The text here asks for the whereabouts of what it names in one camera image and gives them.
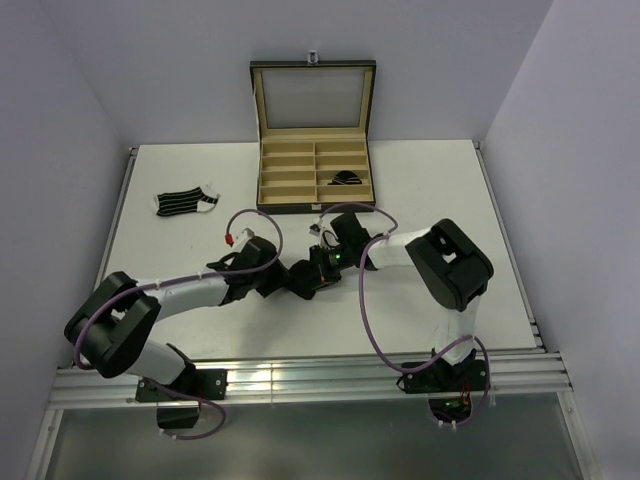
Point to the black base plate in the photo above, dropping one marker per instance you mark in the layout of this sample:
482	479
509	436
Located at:
470	375
200	382

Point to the striped sock with white toe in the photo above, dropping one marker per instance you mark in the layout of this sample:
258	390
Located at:
200	199

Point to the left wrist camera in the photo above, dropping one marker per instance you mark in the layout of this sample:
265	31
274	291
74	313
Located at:
237	242

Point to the aluminium rail frame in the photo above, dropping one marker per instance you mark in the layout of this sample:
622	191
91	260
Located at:
299	380

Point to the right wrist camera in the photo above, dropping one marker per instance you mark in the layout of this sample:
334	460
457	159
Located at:
345	231

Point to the black sock thin white stripes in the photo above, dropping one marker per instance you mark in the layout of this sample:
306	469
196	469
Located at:
345	178

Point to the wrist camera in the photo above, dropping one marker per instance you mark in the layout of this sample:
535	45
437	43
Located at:
345	231
237	242

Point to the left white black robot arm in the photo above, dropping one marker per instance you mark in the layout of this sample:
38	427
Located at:
111	330

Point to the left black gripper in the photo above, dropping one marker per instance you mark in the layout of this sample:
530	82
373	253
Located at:
278	276

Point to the plain black sock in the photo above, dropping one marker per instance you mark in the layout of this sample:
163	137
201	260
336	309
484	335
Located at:
304	279

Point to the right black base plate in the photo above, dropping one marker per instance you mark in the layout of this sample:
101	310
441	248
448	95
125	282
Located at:
470	375

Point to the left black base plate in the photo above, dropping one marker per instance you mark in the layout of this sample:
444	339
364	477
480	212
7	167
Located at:
200	382

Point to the black compartment box beige lining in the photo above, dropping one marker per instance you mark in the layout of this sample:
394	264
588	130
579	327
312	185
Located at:
313	121

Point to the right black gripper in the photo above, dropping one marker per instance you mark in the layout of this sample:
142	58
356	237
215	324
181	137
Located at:
317	255

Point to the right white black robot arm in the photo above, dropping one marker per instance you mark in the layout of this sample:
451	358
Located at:
455	271

